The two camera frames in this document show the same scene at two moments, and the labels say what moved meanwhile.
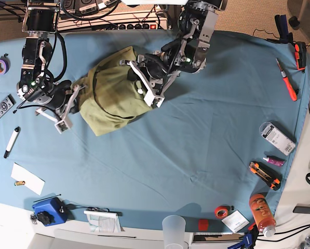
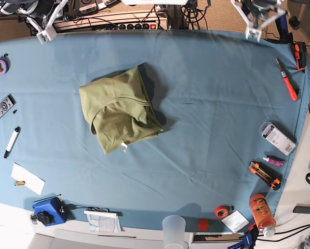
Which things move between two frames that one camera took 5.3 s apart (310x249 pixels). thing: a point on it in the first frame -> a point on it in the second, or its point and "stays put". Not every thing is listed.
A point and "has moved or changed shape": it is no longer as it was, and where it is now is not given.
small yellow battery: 19,183 stays put
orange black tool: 300,55 stays put
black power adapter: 304,209 stays put
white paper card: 31,181 stays put
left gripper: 57,101 -> 42,14
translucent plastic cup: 174,229 stays put
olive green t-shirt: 107,98 has moved or changed shape
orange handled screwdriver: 290,88 stays put
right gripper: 150,70 -> 257,16
